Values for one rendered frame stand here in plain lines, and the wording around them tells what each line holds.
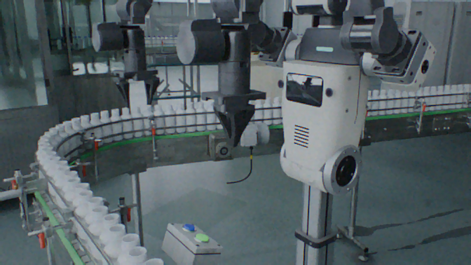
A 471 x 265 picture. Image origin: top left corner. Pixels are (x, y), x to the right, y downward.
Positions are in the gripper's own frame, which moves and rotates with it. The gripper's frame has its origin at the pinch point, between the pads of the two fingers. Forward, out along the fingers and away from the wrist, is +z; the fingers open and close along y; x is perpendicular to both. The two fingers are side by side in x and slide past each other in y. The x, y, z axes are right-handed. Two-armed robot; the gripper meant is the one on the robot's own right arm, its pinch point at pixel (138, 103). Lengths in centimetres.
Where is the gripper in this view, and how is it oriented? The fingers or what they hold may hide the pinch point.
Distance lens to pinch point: 111.2
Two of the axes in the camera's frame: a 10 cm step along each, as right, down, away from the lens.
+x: 6.0, 2.2, -7.7
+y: -8.0, 1.7, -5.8
